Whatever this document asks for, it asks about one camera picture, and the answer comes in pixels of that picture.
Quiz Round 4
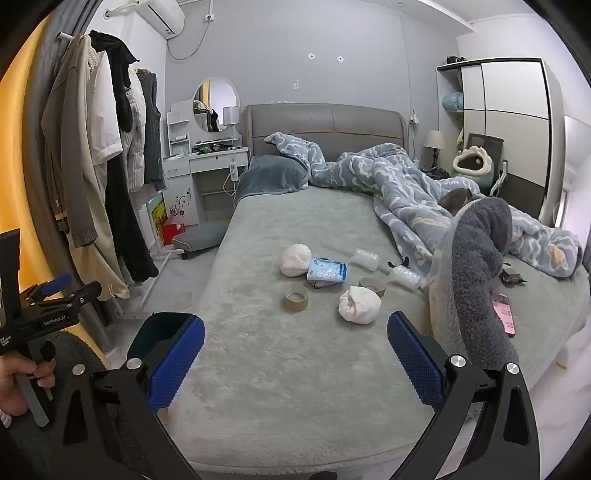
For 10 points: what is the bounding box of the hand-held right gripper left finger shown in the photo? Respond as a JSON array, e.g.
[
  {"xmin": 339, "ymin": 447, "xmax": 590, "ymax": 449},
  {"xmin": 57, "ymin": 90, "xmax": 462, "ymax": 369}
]
[{"xmin": 44, "ymin": 316, "xmax": 206, "ymax": 480}]

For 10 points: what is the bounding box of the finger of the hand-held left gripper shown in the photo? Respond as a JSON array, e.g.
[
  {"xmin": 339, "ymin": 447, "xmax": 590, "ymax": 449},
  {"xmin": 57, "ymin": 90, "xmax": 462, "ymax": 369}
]
[
  {"xmin": 21, "ymin": 274, "xmax": 75, "ymax": 305},
  {"xmin": 46, "ymin": 281, "xmax": 103, "ymax": 319}
]

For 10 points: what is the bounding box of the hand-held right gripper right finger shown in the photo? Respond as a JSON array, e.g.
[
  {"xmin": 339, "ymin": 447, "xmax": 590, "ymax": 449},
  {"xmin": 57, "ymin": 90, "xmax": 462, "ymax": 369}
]
[{"xmin": 387, "ymin": 311, "xmax": 541, "ymax": 480}]

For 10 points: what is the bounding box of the dark green trash bin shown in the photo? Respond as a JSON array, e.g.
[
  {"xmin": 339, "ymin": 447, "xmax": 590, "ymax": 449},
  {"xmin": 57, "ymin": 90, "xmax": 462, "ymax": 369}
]
[{"xmin": 127, "ymin": 312, "xmax": 195, "ymax": 370}]

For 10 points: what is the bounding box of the blue tissue packet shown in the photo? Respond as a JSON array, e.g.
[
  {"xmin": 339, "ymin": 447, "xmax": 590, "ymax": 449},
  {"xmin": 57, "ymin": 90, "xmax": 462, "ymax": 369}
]
[{"xmin": 306, "ymin": 257, "xmax": 348, "ymax": 283}]

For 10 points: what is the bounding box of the person's left hand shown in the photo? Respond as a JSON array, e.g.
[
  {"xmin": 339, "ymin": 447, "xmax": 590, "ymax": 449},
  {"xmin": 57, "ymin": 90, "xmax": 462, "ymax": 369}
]
[{"xmin": 0, "ymin": 354, "xmax": 56, "ymax": 416}]

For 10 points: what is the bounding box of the cream long coat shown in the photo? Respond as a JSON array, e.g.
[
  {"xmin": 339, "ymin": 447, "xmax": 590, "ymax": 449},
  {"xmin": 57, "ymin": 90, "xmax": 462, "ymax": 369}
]
[{"xmin": 76, "ymin": 46, "xmax": 131, "ymax": 301}]

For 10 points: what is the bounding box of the person's grey fleece clothing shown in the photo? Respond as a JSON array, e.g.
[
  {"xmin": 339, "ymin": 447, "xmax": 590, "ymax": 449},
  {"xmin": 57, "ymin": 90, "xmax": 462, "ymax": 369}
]
[{"xmin": 7, "ymin": 330, "xmax": 112, "ymax": 480}]

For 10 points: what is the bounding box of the white clothes rack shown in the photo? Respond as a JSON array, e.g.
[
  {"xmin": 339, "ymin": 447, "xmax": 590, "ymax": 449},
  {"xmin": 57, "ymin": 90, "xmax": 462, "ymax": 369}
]
[{"xmin": 55, "ymin": 31, "xmax": 185, "ymax": 321}]

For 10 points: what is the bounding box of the white crumpled tissue ball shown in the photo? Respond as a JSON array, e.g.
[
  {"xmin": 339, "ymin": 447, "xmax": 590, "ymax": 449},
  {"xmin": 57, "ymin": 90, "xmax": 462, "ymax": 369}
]
[
  {"xmin": 338, "ymin": 285, "xmax": 382, "ymax": 324},
  {"xmin": 279, "ymin": 243, "xmax": 314, "ymax": 278}
]

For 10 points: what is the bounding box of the brown cardboard tape core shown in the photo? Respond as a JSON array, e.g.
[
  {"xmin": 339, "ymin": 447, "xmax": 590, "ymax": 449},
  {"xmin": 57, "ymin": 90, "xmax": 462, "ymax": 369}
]
[
  {"xmin": 283, "ymin": 283, "xmax": 309, "ymax": 313},
  {"xmin": 359, "ymin": 277, "xmax": 387, "ymax": 298}
]

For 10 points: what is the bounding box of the clear plastic blister tray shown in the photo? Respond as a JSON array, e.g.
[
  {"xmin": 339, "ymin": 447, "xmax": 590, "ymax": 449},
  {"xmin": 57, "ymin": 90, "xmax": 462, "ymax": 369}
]
[
  {"xmin": 389, "ymin": 267, "xmax": 423, "ymax": 291},
  {"xmin": 349, "ymin": 248, "xmax": 380, "ymax": 271}
]

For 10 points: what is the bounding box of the smartphone with pink screen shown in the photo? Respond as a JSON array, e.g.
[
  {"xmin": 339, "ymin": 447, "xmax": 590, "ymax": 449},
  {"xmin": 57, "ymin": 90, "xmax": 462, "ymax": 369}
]
[{"xmin": 490, "ymin": 291, "xmax": 517, "ymax": 339}]

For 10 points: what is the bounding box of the yellow painting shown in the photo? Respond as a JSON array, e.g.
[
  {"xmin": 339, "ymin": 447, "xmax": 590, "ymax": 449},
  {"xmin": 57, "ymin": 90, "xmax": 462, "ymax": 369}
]
[{"xmin": 147, "ymin": 193, "xmax": 167, "ymax": 245}]

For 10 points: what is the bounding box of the grey bed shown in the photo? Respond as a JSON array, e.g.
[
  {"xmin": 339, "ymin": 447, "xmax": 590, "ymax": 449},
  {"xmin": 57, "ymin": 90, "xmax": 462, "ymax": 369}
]
[{"xmin": 173, "ymin": 103, "xmax": 591, "ymax": 476}]

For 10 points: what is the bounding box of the dark grey fleece garment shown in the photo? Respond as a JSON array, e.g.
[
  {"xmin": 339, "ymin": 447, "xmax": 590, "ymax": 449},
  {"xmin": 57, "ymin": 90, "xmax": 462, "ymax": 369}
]
[{"xmin": 427, "ymin": 196, "xmax": 534, "ymax": 374}]

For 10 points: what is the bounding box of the grey cushioned rolling stool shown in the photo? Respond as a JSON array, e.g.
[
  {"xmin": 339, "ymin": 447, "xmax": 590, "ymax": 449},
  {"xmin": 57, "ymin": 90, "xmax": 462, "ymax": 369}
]
[{"xmin": 172, "ymin": 224, "xmax": 229, "ymax": 260}]

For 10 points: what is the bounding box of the grey-brown cardigan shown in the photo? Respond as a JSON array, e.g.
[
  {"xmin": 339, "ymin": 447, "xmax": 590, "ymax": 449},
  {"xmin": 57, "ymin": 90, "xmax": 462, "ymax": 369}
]
[{"xmin": 41, "ymin": 37, "xmax": 100, "ymax": 247}]

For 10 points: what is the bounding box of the white padded jacket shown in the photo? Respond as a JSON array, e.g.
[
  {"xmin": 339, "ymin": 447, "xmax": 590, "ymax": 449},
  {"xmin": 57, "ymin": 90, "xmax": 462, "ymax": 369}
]
[{"xmin": 121, "ymin": 67, "xmax": 148, "ymax": 192}]

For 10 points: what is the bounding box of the white dressing table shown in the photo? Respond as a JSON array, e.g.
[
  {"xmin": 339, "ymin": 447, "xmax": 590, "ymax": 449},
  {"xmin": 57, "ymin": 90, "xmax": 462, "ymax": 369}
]
[{"xmin": 163, "ymin": 99, "xmax": 250, "ymax": 227}]

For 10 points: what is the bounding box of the grey cat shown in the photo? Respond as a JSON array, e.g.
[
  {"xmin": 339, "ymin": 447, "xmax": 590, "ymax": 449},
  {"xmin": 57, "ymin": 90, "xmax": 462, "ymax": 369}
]
[{"xmin": 438, "ymin": 187, "xmax": 483, "ymax": 215}]

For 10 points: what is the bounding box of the white shirt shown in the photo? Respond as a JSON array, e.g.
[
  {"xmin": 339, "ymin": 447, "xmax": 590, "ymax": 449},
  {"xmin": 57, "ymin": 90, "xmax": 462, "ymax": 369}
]
[{"xmin": 88, "ymin": 48, "xmax": 123, "ymax": 164}]

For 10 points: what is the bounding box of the dark grey knit vest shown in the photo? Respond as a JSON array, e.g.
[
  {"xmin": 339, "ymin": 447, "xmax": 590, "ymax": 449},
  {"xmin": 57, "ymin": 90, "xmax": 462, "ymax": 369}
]
[{"xmin": 137, "ymin": 69, "xmax": 168, "ymax": 192}]

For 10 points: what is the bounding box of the blue cloud-print blanket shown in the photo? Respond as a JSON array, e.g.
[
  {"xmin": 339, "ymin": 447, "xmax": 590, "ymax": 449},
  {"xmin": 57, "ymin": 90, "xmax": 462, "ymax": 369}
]
[{"xmin": 264, "ymin": 131, "xmax": 583, "ymax": 280}]

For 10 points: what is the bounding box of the cream and green cat bed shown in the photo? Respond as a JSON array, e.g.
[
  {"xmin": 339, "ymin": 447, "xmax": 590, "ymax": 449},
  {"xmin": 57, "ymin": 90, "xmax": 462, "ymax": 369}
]
[{"xmin": 451, "ymin": 145, "xmax": 496, "ymax": 188}]

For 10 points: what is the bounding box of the grey-blue pillow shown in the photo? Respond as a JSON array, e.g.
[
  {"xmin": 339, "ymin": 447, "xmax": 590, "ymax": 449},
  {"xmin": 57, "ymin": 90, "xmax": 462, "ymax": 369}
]
[{"xmin": 234, "ymin": 154, "xmax": 309, "ymax": 206}]

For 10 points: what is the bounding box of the beige bedside lamp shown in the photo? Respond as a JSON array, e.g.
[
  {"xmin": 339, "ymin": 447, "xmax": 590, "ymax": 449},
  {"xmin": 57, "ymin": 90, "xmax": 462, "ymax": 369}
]
[{"xmin": 422, "ymin": 130, "xmax": 446, "ymax": 169}]

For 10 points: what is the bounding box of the black top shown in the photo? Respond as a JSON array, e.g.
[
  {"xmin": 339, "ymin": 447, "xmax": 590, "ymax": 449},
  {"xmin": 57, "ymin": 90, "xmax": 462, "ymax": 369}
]
[{"xmin": 90, "ymin": 30, "xmax": 139, "ymax": 134}]

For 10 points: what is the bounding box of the black chair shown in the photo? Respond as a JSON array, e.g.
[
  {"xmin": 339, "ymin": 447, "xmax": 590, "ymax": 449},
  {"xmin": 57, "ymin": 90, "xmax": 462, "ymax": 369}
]
[{"xmin": 464, "ymin": 133, "xmax": 506, "ymax": 185}]

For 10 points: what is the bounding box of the round mirror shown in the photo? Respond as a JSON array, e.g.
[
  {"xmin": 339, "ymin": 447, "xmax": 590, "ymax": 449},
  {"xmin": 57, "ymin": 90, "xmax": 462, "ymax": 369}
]
[{"xmin": 193, "ymin": 78, "xmax": 241, "ymax": 134}]

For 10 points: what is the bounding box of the white and black wardrobe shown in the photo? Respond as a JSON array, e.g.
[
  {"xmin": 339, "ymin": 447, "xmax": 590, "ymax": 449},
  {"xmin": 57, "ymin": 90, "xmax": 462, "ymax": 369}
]
[{"xmin": 436, "ymin": 56, "xmax": 566, "ymax": 227}]

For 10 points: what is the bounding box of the white air conditioner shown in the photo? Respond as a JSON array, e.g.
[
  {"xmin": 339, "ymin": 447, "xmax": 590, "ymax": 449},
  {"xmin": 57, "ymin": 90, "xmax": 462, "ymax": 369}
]
[{"xmin": 135, "ymin": 0, "xmax": 185, "ymax": 37}]

